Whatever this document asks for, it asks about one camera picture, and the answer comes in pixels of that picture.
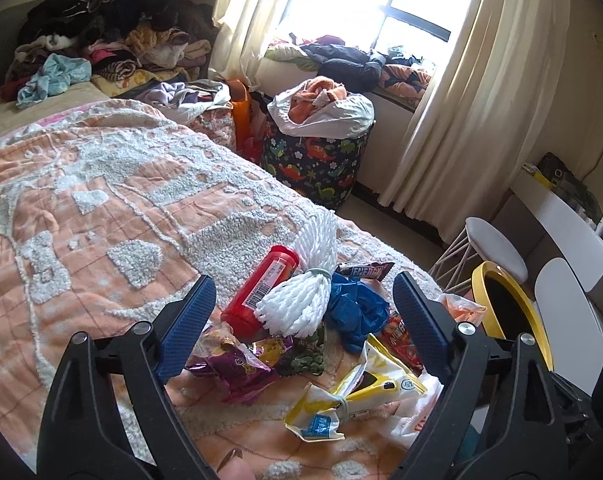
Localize purple snack wrapper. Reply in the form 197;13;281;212
184;323;294;404

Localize blue plastic bag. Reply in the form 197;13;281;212
324;273;389;354

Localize white foam net sleeve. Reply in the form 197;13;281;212
255;210;337;338

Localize yellow rimmed trash bin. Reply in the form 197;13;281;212
471;261;554;370

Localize white chair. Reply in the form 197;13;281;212
535;258;603;394

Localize white plastic bag on bed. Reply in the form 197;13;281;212
379;370;443;450

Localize yellow white snack package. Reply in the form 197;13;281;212
284;335;426;442

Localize red snack packet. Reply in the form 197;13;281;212
379;309;424;375

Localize white vanity desk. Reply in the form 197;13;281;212
492;170;603;298

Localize peach white tufted bedspread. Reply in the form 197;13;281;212
0;97;446;480

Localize green cartoon snack wrapper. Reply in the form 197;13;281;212
274;324;325;377

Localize dark bag on desk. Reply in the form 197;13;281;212
522;152;603;223

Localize cream curtain right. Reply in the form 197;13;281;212
379;0;571;243

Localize cream curtain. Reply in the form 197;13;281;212
379;0;571;243
208;0;288;90

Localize dinosaur print laundry basket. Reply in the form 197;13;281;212
259;118;372;210

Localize floral pink pillow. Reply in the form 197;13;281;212
188;108;236;152

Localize light blue crumpled garment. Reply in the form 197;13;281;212
16;53;92;110

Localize orange bag by bed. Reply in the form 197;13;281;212
226;79;252;153

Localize clothes on window sill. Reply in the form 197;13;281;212
265;35;431;108

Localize white plastic bag with clothes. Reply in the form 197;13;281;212
267;76;375;140

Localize pile of clothes on bed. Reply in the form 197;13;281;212
0;0;218;104

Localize cream curtain left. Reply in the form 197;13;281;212
208;0;288;90

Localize white wire leg stool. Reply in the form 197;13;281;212
428;217;528;296

